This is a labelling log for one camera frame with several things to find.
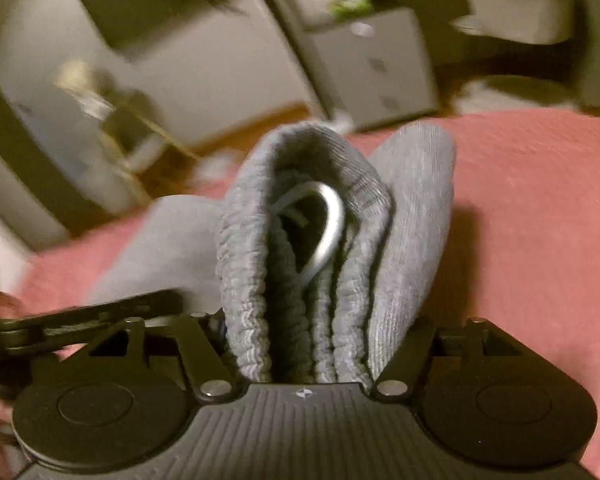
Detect grey pants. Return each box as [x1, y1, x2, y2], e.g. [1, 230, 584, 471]
[87, 122, 457, 395]

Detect gold-legged side table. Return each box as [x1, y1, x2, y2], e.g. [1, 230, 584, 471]
[97, 87, 201, 203]

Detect vase of white flowers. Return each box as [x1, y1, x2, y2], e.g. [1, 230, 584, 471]
[54, 59, 117, 117]

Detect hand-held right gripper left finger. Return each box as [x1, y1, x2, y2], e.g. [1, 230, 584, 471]
[86, 310, 239, 404]

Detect green packet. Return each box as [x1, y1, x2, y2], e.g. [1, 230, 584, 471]
[329, 0, 374, 20]

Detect white fluffy chair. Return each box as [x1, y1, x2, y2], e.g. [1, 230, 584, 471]
[451, 0, 582, 46]

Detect dark wardrobe panel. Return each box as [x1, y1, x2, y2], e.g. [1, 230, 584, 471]
[0, 64, 78, 237]

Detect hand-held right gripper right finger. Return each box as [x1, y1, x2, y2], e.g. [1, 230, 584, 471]
[371, 317, 524, 404]

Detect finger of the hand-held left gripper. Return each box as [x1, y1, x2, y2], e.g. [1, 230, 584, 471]
[0, 287, 185, 357]

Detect white drawer cabinet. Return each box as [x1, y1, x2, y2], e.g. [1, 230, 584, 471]
[304, 7, 439, 132]

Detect pale round rug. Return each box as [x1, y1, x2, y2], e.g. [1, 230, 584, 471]
[454, 75, 582, 117]

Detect dark wall television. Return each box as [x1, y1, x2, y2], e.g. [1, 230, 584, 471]
[76, 0, 262, 57]

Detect pink ribbed bedspread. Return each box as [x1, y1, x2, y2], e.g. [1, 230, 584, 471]
[10, 109, 600, 480]

